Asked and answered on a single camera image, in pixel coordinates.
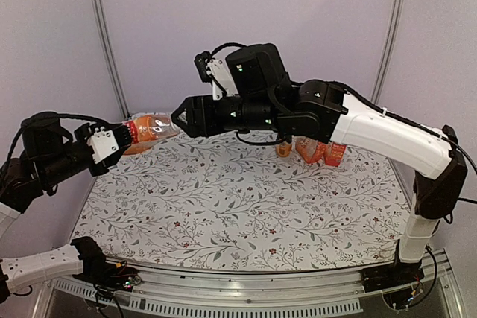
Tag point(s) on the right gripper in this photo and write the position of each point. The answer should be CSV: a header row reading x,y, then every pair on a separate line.
x,y
197,112

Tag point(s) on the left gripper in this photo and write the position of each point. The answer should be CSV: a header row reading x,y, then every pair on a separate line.
x,y
112,160

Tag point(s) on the orange tea bottle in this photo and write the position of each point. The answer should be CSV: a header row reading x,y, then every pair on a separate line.
x,y
148,130
310,150
334,154

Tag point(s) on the milk tea bottle dark label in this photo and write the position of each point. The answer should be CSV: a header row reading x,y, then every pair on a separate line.
x,y
284,149

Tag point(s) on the orange tea bottle front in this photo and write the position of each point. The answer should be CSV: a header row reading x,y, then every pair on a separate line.
x,y
334,154

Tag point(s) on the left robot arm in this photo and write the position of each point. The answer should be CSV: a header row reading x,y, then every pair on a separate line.
x,y
56,147

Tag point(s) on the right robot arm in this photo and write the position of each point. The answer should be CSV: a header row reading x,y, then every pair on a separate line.
x,y
251,90

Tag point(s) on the floral tablecloth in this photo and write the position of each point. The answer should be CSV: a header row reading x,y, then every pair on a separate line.
x,y
221,204

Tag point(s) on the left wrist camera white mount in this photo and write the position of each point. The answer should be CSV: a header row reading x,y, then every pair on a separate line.
x,y
103,144

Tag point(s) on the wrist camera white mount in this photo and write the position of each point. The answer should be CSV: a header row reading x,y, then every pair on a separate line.
x,y
103,144
216,73

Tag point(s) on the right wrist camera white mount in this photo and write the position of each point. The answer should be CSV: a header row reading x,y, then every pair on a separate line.
x,y
216,73

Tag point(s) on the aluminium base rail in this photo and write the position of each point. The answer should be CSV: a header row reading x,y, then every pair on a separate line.
x,y
186,292

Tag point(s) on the left aluminium corner post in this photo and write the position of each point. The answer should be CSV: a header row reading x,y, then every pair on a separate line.
x,y
109,57

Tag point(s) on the aluminium corner post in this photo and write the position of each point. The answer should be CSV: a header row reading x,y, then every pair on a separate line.
x,y
109,57
385,60

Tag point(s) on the right aluminium corner post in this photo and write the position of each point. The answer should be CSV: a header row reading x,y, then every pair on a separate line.
x,y
385,60

